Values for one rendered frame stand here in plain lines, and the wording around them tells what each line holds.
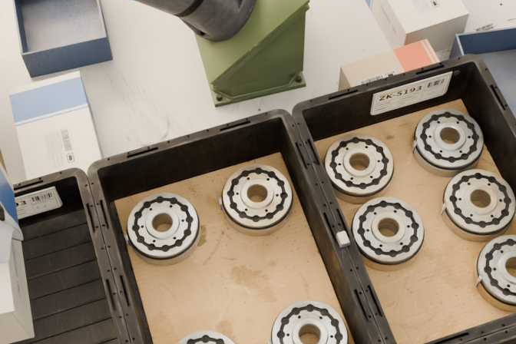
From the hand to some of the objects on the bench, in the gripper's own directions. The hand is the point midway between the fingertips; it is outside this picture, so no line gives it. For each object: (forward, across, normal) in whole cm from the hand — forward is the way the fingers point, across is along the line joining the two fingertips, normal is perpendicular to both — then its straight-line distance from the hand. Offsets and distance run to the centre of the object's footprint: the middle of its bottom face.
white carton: (+41, +9, +33) cm, 53 cm away
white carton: (+41, +74, +46) cm, 97 cm away
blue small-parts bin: (+41, +85, +24) cm, 97 cm away
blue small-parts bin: (+41, +13, +60) cm, 74 cm away
